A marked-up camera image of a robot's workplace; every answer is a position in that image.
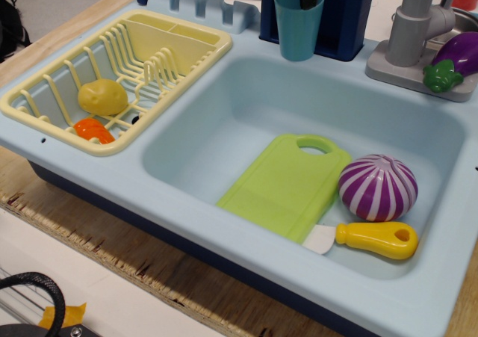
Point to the teal plastic cup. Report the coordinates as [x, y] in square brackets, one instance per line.
[297, 28]

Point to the yellow dish drying rack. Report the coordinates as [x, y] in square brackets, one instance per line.
[155, 57]

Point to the light blue toy sink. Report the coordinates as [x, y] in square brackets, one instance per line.
[171, 176]

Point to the light blue plate holder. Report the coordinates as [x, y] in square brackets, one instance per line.
[233, 18]

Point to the grey toy faucet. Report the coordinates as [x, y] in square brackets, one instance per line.
[400, 59]

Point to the metal bowl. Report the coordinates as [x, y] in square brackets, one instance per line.
[465, 21]

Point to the purple toy eggplant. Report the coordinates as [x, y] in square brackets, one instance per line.
[453, 62]

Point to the yellow toy potato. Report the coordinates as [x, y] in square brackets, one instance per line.
[102, 97]

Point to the green cutting board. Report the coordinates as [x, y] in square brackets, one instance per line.
[289, 186]

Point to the purple striped toy onion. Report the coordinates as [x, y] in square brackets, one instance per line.
[378, 188]

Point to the orange toy carrot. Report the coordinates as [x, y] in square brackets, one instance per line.
[92, 129]

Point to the black bag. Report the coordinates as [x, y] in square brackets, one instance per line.
[13, 33]

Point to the yellow masking tape piece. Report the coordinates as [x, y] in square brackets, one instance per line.
[73, 315]

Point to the black device with screw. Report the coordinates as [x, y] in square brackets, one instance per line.
[26, 330]

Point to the yellow handled toy knife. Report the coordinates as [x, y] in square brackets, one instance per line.
[392, 239]

